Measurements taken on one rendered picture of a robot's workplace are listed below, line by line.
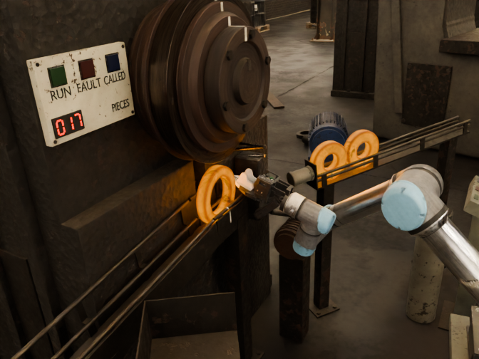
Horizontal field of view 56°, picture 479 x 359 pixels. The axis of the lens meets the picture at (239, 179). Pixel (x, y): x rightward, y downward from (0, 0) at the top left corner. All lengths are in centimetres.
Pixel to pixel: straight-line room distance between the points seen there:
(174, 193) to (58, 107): 45
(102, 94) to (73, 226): 31
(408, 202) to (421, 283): 86
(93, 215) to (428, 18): 312
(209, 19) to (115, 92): 29
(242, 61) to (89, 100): 39
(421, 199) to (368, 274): 121
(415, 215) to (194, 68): 65
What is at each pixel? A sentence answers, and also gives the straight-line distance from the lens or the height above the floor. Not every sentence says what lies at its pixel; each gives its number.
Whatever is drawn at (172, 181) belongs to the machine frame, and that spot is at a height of 85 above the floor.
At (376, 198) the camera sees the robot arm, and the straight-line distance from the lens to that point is 141.
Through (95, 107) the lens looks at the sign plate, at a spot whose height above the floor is 111.
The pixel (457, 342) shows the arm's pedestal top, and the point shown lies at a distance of 164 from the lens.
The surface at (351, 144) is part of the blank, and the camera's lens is 179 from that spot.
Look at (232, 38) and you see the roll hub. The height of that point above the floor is 124.
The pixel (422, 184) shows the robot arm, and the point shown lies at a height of 87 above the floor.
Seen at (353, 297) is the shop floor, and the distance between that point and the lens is 220.
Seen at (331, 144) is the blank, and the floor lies 78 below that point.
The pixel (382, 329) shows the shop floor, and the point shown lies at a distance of 206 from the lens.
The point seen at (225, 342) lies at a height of 61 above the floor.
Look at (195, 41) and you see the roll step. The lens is 113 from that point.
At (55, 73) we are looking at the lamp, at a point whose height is 121.
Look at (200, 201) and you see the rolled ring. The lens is 133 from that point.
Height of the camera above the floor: 138
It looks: 25 degrees down
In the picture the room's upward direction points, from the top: 3 degrees counter-clockwise
